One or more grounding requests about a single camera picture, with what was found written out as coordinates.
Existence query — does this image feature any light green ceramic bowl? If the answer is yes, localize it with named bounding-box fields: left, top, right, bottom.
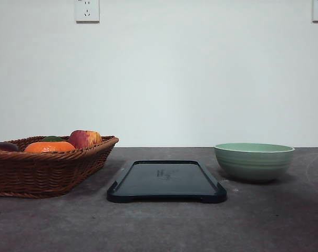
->
left=214, top=143, right=295, bottom=181

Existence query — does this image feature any brown wicker basket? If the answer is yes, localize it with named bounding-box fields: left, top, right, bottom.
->
left=0, top=135, right=119, bottom=198

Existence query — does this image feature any dark green rectangular tray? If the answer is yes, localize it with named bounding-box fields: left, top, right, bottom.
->
left=107, top=160, right=227, bottom=203

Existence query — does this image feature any red yellow apple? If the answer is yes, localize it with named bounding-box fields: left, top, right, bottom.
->
left=69, top=130, right=101, bottom=149

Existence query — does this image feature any green lime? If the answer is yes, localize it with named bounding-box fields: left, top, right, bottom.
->
left=40, top=136, right=63, bottom=142

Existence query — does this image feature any orange mandarin fruit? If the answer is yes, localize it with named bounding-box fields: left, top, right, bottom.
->
left=24, top=142, right=75, bottom=153

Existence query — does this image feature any dark red plum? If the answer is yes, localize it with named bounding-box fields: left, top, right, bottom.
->
left=0, top=142, right=18, bottom=151

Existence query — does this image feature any white wall socket left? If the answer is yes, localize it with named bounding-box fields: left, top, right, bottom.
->
left=75, top=0, right=100, bottom=25

